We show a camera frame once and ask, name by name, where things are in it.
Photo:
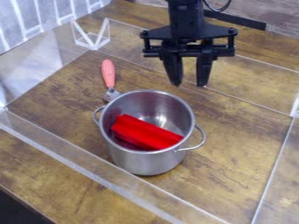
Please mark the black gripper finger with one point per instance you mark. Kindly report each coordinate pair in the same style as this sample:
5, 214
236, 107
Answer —
172, 63
203, 69

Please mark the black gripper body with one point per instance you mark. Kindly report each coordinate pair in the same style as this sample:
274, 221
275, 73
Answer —
188, 35

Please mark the red rectangular block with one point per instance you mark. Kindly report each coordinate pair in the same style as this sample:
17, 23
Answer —
142, 134

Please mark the silver steel pot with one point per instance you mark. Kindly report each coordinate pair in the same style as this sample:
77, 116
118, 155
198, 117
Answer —
166, 111

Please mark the black strip on table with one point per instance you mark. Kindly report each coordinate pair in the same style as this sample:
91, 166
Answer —
236, 20

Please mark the spatula with pink handle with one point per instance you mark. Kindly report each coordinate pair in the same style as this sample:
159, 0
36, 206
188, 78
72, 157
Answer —
110, 80

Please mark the clear acrylic enclosure wall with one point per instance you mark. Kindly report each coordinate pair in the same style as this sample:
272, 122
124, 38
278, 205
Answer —
239, 177

